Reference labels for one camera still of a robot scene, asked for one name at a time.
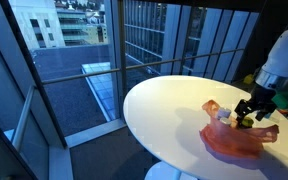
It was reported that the grey metal window handrail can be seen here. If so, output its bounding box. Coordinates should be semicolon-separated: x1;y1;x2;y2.
12;85;35;151
41;47;247;86

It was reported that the orange plastic bag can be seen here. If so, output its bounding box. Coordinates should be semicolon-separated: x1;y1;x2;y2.
198;99;281;159

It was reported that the yellow object on floor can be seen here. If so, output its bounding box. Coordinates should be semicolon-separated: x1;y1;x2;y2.
243;73;256;85

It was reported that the white table pedestal base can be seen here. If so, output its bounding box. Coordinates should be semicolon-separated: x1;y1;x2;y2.
143;161;198;180

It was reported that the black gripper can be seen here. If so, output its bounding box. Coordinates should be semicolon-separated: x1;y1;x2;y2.
234;83;278;127

